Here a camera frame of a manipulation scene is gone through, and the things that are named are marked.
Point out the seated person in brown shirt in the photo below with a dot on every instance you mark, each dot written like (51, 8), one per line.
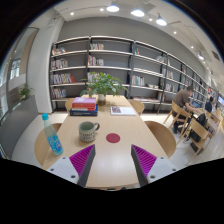
(182, 99)

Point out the clear bottle with blue label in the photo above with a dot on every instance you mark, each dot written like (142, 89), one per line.
(52, 136)

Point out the wooden chair with black bag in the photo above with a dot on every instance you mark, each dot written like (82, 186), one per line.
(198, 133)

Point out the open magazine on table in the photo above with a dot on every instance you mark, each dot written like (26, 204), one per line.
(122, 111)

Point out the wooden chair near left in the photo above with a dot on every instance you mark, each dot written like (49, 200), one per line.
(41, 146)

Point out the wooden chair far right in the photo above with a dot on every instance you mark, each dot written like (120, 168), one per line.
(137, 105)

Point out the black backpack on chair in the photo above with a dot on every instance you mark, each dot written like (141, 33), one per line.
(202, 120)

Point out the round red coaster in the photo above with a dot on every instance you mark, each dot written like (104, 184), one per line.
(113, 138)

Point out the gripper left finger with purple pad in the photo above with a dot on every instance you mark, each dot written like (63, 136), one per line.
(75, 168)

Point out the wooden chair under seated person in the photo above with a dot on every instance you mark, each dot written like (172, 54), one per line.
(176, 115)

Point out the wooden chair near right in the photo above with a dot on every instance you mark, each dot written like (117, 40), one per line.
(164, 136)

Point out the large grey bookshelf with books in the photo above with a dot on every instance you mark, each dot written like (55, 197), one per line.
(147, 73)

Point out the wooden chair far left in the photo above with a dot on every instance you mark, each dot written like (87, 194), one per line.
(68, 104)

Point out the green potted plant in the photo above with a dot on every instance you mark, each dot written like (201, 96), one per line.
(100, 84)

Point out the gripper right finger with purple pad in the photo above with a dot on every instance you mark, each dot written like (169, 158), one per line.
(150, 168)

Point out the stack of red blue books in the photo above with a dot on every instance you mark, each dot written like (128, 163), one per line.
(84, 106)

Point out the green ceramic mug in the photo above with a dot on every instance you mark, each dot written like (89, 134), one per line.
(87, 131)

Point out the small plant on left ledge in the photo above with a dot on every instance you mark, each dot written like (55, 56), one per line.
(24, 92)

